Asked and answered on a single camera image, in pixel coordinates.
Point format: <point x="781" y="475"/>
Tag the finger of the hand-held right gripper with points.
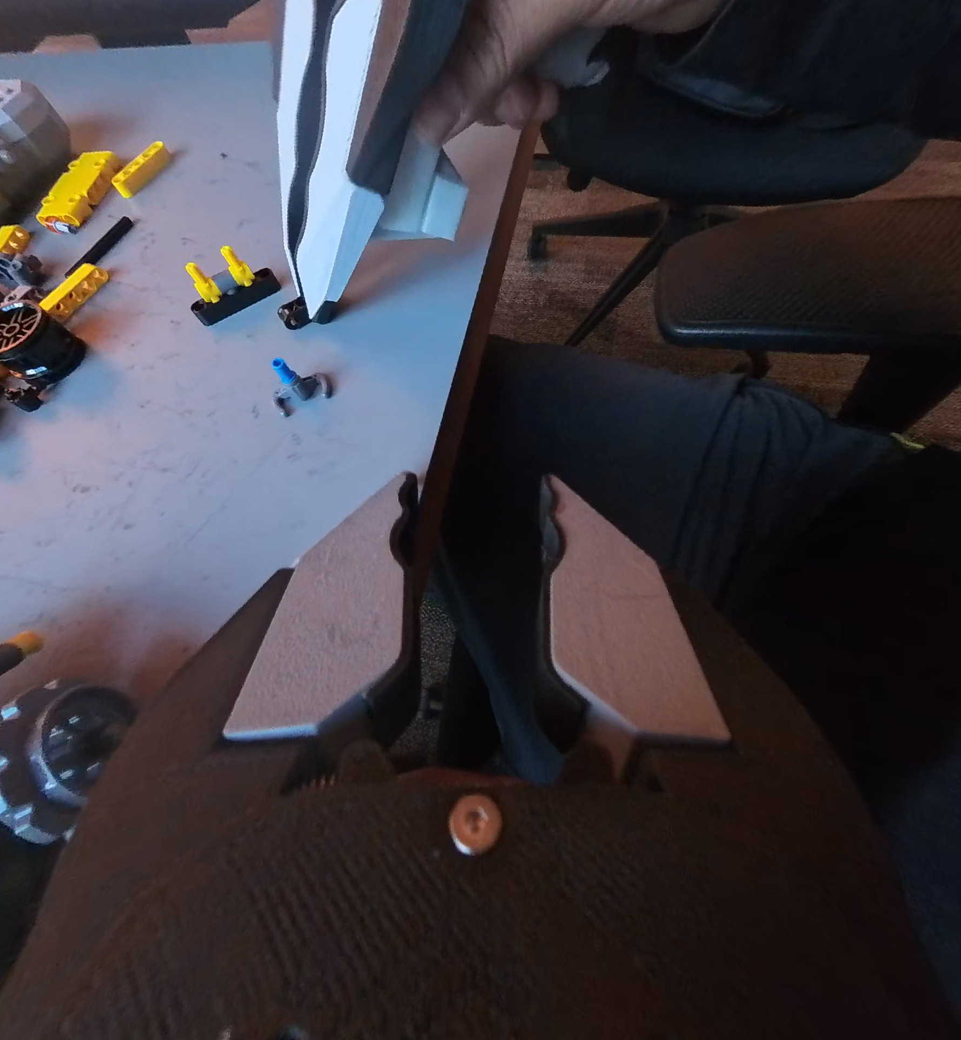
<point x="350" y="244"/>
<point x="295" y="162"/>

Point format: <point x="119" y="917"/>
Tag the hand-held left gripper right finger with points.
<point x="634" y="642"/>

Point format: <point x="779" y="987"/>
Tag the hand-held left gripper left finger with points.
<point x="326" y="642"/>

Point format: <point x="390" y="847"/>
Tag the short black holed beam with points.
<point x="292" y="313"/>

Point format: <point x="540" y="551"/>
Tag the black beam with yellow pins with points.
<point x="236" y="305"/>

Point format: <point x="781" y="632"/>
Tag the small blue connector pin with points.
<point x="281" y="372"/>

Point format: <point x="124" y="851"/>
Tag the dark grey claw connector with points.
<point x="306" y="388"/>

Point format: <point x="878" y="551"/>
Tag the person's right hand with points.
<point x="496" y="65"/>

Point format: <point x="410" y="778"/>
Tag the short yellow holed beam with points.
<point x="141" y="169"/>

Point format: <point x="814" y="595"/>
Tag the person's leg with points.
<point x="651" y="455"/>

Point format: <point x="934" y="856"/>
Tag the black axle rod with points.
<point x="98" y="245"/>

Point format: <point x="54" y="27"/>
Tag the yellow motor block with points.
<point x="82" y="187"/>

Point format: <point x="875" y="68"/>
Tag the long yellow holed beam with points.
<point x="78" y="288"/>

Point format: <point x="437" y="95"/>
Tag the grey battery box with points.
<point x="9" y="138"/>

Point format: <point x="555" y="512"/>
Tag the yellow toy vehicle assembly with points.
<point x="58" y="756"/>

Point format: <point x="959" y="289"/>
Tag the dark grey joint connector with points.
<point x="11" y="264"/>

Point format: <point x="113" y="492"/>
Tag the black spoked wheel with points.
<point x="17" y="337"/>

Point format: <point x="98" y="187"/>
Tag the black office chair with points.
<point x="732" y="154"/>

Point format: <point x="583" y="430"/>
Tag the black angled connector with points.
<point x="27" y="396"/>

